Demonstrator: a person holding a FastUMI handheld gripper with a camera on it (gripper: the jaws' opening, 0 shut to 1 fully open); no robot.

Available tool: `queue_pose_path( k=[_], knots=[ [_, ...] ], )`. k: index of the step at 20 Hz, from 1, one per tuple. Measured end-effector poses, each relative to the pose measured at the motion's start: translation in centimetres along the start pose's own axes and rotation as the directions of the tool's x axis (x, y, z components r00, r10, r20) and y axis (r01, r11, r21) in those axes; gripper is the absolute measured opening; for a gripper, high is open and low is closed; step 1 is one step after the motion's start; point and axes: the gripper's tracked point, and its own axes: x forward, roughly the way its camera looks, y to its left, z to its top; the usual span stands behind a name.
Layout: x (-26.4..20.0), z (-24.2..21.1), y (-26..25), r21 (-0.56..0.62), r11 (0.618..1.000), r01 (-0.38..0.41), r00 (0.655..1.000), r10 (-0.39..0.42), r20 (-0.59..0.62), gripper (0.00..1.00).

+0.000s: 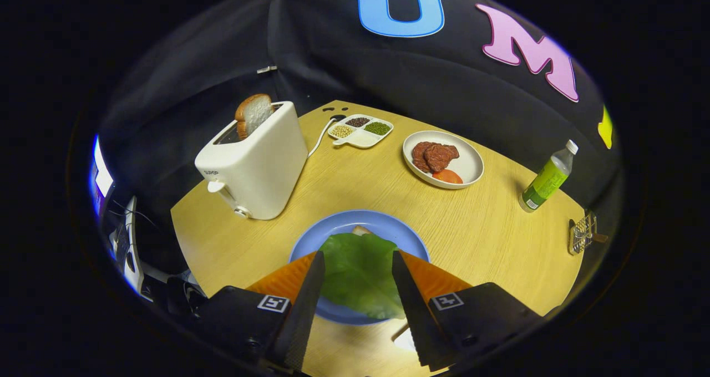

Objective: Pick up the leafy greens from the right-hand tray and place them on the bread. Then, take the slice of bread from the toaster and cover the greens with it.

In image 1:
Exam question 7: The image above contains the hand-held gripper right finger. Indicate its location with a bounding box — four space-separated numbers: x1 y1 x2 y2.
391 248 547 373

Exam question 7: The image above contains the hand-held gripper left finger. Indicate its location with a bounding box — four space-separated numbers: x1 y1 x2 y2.
191 249 327 375

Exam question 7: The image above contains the green lettuce leaf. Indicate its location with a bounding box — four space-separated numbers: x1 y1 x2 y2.
317 232 405 320

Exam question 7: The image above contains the blue round plate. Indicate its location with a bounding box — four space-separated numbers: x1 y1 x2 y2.
288 210 430 326

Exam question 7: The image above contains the white toaster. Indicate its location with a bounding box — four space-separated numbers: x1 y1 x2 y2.
195 101 309 221

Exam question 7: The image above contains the red meat slice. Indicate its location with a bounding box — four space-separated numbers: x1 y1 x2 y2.
424 143 460 172
412 141 439 174

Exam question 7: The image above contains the white round meat plate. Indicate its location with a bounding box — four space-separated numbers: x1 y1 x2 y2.
402 130 485 190

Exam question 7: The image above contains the white compartment dish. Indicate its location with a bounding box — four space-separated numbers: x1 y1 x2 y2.
327 114 394 149

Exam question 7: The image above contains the green label water bottle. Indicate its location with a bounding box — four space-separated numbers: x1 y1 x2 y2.
519 139 579 213

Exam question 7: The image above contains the bright screen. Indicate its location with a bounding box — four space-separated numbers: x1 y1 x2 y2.
89 135 115 218

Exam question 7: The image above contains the white frame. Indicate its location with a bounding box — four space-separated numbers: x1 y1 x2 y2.
111 196 155 302

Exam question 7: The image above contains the white toaster cable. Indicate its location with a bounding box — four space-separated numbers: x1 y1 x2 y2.
308 118 339 157

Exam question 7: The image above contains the small wire rack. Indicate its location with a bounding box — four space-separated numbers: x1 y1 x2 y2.
568 211 609 256

